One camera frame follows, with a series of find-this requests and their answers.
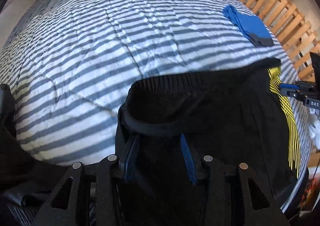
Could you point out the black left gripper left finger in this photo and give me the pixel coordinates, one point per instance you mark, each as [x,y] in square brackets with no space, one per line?
[128,146]

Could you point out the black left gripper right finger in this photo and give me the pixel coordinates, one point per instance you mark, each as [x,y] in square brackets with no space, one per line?
[188,160]

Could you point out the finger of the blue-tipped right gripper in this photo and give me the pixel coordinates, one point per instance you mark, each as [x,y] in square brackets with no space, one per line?
[288,90]

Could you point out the black shorts with yellow stripes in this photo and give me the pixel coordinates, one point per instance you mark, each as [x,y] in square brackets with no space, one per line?
[234,115]

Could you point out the white gloved hand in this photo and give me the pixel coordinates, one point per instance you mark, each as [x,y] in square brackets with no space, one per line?
[314,126]

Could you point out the folded blue shirt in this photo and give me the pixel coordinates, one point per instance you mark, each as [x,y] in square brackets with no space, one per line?
[250,26]

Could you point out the striped blue white duvet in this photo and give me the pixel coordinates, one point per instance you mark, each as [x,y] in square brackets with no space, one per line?
[70,64]

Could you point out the wooden slat bed divider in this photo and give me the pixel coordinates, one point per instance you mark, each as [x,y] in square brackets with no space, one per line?
[294,33]

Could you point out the grey dark clothes pile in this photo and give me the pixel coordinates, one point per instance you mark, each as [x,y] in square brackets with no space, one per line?
[8,111]

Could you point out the black mounted camera box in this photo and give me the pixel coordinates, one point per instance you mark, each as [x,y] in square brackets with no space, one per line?
[315,59]

